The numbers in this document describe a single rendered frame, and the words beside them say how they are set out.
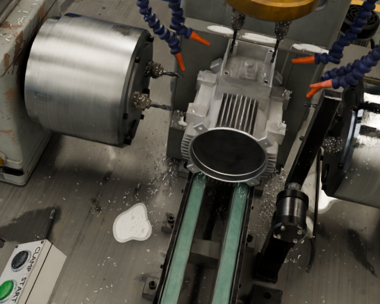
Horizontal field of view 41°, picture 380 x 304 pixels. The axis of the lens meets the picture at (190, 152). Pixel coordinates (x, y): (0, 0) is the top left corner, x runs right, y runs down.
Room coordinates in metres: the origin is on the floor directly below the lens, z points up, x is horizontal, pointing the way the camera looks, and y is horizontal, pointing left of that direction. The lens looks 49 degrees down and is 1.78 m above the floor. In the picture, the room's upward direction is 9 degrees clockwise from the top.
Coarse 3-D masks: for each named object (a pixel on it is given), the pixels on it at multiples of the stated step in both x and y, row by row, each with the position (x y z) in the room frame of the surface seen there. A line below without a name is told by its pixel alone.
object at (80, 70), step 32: (64, 32) 0.77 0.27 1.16; (96, 32) 0.78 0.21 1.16; (128, 32) 0.80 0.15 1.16; (32, 64) 0.71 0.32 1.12; (64, 64) 0.71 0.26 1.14; (96, 64) 0.72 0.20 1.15; (128, 64) 0.72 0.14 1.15; (160, 64) 0.84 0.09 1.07; (32, 96) 0.68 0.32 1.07; (64, 96) 0.67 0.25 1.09; (96, 96) 0.67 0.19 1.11; (128, 96) 0.70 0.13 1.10; (64, 128) 0.67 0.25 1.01; (96, 128) 0.66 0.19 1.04; (128, 128) 0.69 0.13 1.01
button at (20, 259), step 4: (20, 252) 0.36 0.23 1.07; (24, 252) 0.36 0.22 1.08; (16, 256) 0.35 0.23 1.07; (20, 256) 0.35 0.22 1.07; (24, 256) 0.35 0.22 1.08; (12, 260) 0.35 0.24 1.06; (16, 260) 0.34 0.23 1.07; (20, 260) 0.34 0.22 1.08; (24, 260) 0.34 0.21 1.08; (12, 264) 0.34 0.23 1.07; (16, 264) 0.34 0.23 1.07; (20, 264) 0.34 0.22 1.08; (16, 268) 0.33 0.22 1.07
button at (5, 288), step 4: (8, 280) 0.31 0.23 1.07; (4, 284) 0.30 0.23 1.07; (8, 284) 0.30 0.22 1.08; (12, 284) 0.30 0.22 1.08; (0, 288) 0.30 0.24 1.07; (4, 288) 0.30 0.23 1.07; (8, 288) 0.30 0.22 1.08; (12, 288) 0.30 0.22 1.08; (0, 292) 0.29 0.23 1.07; (4, 292) 0.29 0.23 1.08; (8, 292) 0.29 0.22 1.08; (0, 296) 0.28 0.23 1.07; (4, 296) 0.28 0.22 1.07
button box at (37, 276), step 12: (36, 252) 0.35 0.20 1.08; (48, 252) 0.36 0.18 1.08; (60, 252) 0.37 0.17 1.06; (24, 264) 0.34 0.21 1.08; (36, 264) 0.34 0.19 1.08; (48, 264) 0.35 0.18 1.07; (60, 264) 0.36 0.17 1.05; (12, 276) 0.32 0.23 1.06; (24, 276) 0.32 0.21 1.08; (36, 276) 0.32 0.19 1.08; (48, 276) 0.33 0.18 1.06; (24, 288) 0.30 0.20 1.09; (36, 288) 0.31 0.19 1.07; (48, 288) 0.31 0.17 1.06; (0, 300) 0.28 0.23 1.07; (12, 300) 0.28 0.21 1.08; (24, 300) 0.28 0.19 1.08; (36, 300) 0.29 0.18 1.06; (48, 300) 0.30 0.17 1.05
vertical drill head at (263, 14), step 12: (228, 0) 0.74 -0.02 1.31; (240, 0) 0.72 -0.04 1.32; (252, 0) 0.71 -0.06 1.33; (264, 0) 0.71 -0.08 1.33; (276, 0) 0.72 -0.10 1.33; (288, 0) 0.72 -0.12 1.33; (300, 0) 0.73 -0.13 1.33; (312, 0) 0.74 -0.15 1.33; (240, 12) 0.73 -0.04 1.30; (252, 12) 0.71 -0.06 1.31; (264, 12) 0.71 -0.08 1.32; (276, 12) 0.71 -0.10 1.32; (288, 12) 0.71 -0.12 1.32; (300, 12) 0.72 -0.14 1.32; (240, 24) 0.74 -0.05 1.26; (276, 24) 0.75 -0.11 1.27; (288, 24) 0.74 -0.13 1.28; (276, 36) 0.74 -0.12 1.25; (276, 48) 0.74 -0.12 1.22
